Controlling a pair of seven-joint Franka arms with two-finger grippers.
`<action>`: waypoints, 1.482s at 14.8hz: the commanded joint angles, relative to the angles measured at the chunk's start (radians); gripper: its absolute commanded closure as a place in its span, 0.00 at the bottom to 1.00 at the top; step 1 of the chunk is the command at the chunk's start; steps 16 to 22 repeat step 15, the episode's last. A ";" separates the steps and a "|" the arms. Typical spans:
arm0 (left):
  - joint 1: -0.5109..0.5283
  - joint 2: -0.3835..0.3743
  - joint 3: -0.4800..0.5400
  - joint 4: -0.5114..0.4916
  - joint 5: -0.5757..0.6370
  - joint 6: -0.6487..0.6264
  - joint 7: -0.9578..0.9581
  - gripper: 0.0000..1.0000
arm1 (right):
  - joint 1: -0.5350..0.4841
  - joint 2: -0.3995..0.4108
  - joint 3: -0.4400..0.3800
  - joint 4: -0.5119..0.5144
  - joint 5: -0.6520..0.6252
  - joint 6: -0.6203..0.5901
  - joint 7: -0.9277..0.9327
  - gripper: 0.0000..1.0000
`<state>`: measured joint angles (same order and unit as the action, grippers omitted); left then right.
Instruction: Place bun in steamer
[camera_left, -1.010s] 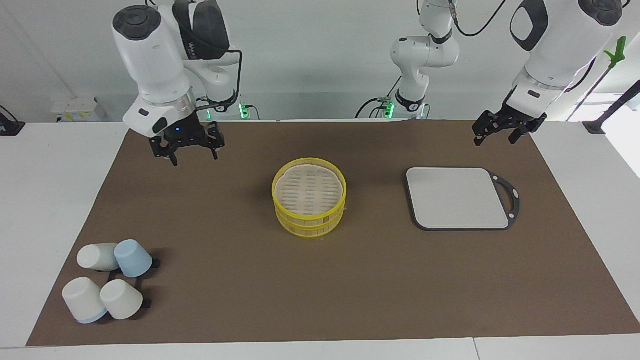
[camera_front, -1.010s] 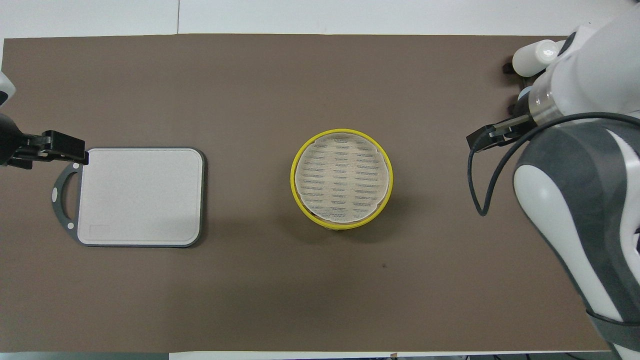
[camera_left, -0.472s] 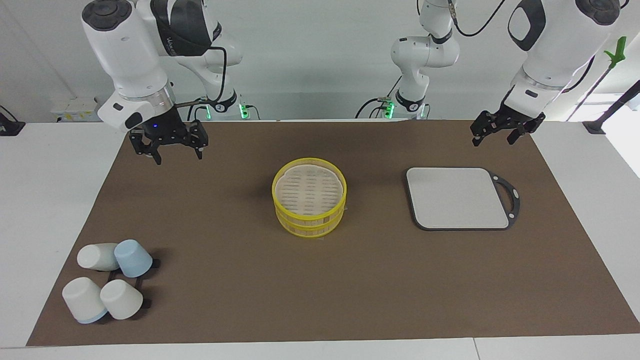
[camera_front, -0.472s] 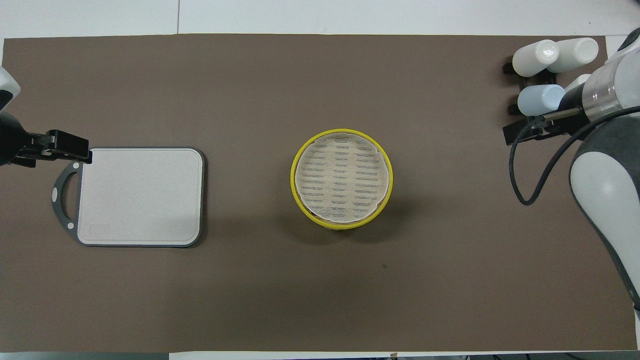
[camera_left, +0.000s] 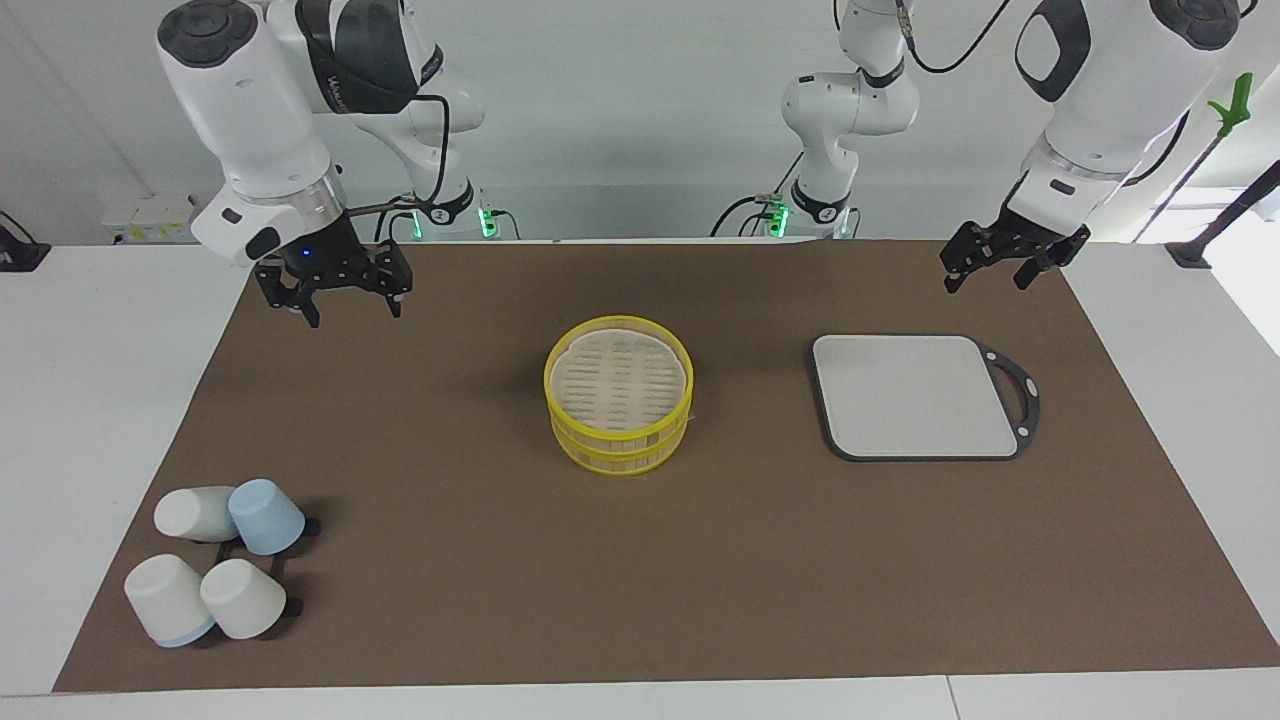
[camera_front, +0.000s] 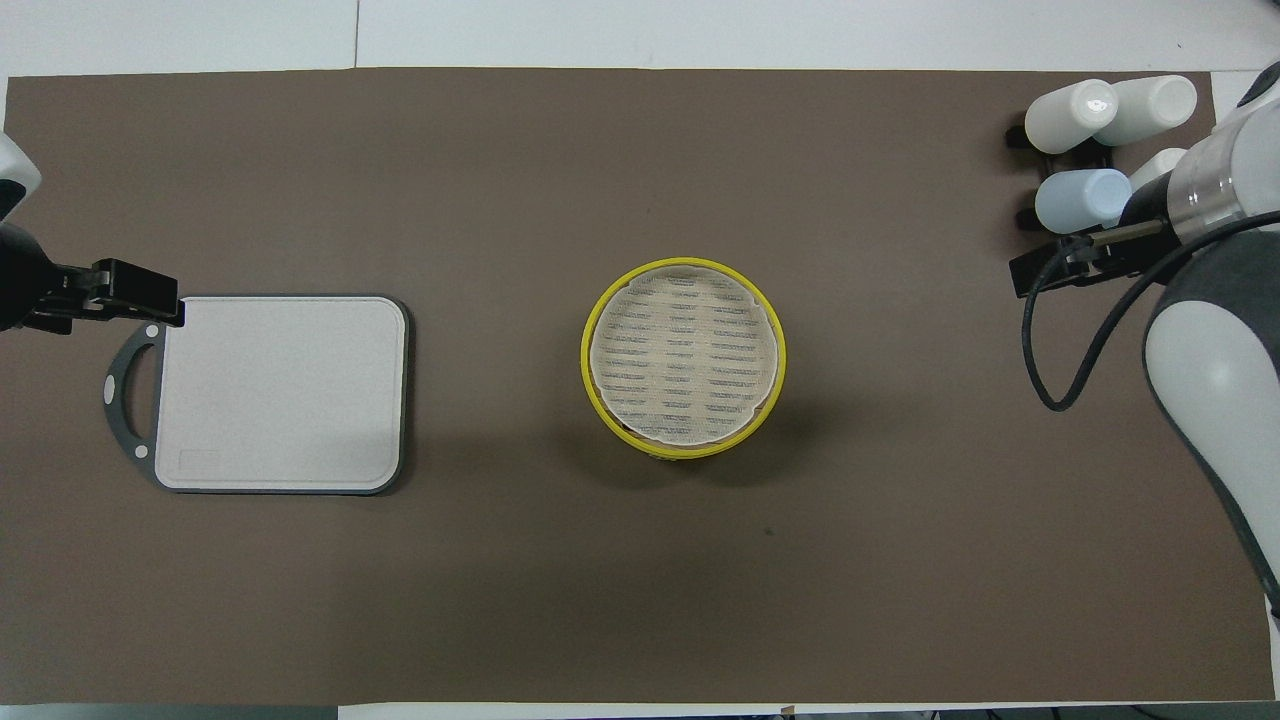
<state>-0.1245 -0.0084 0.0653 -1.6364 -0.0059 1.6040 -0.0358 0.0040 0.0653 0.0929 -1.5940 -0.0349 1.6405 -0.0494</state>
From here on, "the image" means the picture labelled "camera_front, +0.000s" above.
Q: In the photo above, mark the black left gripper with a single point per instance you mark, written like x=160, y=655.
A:
x=25, y=275

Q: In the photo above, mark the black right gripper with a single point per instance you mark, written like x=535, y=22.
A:
x=1150, y=200

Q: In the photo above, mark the yellow steamer tier with liner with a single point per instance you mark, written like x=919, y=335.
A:
x=586, y=360

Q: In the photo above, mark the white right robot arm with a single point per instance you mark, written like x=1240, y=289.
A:
x=1200, y=370

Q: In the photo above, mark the white steamer liner cloth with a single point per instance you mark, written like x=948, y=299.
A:
x=683, y=355

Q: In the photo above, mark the yellow steamer base tier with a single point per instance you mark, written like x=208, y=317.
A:
x=668, y=458

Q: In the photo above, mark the light blue cup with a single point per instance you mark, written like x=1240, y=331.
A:
x=1075, y=202

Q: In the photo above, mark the white cup with blue rim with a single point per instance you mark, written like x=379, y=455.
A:
x=1155, y=105
x=1155, y=165

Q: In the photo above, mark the black cup rack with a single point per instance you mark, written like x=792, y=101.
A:
x=1015, y=137

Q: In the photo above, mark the plain white cup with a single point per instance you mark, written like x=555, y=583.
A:
x=1065, y=118

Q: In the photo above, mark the white cutting board grey rim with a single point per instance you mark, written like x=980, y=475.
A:
x=280, y=400

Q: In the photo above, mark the brown paper table mat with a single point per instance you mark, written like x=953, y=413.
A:
x=500, y=560

